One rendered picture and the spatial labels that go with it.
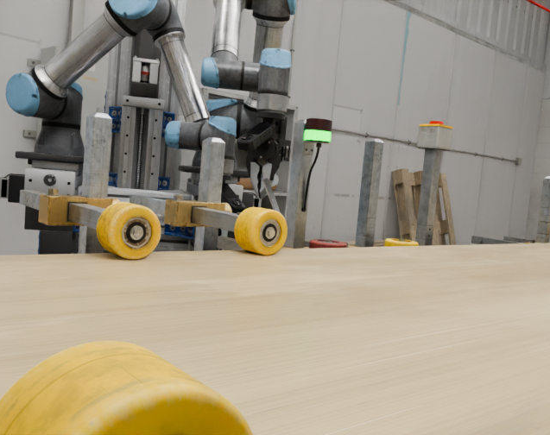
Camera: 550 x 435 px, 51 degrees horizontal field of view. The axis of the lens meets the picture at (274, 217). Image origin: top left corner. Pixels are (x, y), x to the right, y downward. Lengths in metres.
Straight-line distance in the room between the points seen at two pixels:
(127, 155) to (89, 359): 1.81
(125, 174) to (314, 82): 3.49
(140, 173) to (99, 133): 0.95
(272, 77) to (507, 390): 1.09
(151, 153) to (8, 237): 1.97
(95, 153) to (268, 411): 0.79
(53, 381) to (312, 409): 0.21
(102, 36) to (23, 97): 0.28
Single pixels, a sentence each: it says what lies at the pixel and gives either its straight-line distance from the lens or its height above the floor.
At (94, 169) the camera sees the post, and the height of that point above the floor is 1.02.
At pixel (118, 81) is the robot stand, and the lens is 2.13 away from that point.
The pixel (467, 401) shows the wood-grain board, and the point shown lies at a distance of 0.44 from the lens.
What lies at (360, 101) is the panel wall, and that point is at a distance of 5.79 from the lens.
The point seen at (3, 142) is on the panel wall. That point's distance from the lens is 3.78.
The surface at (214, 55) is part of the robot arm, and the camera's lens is 1.58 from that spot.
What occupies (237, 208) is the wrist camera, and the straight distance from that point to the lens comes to 1.50.
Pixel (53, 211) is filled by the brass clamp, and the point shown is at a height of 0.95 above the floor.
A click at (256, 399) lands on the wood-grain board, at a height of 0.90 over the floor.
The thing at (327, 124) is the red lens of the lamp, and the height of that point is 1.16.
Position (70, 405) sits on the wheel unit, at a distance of 0.19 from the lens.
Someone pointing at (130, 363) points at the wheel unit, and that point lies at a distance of 0.20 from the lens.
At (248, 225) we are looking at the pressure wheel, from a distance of 0.99.
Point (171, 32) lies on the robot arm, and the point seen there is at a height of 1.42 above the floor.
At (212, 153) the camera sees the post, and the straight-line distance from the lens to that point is 1.21.
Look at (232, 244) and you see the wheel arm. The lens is 1.50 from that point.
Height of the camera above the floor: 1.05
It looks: 5 degrees down
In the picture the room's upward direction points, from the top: 5 degrees clockwise
